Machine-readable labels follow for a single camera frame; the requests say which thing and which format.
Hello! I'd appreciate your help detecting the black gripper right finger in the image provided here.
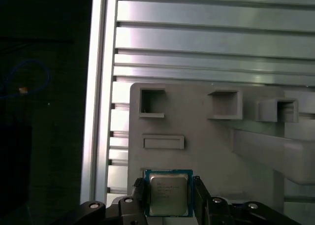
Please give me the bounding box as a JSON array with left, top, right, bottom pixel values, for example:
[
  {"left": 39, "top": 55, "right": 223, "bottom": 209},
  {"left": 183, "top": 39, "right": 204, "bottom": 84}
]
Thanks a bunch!
[{"left": 191, "top": 175, "right": 291, "bottom": 225}]

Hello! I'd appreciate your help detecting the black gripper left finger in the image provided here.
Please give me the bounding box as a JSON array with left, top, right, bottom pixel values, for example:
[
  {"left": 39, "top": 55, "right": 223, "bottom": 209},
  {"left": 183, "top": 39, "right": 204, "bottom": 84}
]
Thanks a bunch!
[{"left": 58, "top": 177, "right": 151, "bottom": 225}]

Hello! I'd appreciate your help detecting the silver green CPU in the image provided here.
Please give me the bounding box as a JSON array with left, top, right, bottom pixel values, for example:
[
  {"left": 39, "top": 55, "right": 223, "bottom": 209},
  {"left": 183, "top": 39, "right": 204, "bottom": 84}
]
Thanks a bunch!
[{"left": 144, "top": 169, "right": 195, "bottom": 217}]

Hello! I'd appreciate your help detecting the grey plastic parts rack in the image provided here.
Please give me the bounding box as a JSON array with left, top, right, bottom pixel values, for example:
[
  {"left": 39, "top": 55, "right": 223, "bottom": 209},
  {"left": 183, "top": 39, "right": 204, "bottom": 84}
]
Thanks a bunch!
[{"left": 126, "top": 82, "right": 315, "bottom": 211}]

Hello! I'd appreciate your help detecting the blue floor cable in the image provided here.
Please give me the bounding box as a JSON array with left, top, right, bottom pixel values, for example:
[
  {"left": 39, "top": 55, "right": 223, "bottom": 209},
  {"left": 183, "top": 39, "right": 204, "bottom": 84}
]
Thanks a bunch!
[{"left": 0, "top": 60, "right": 52, "bottom": 100}]

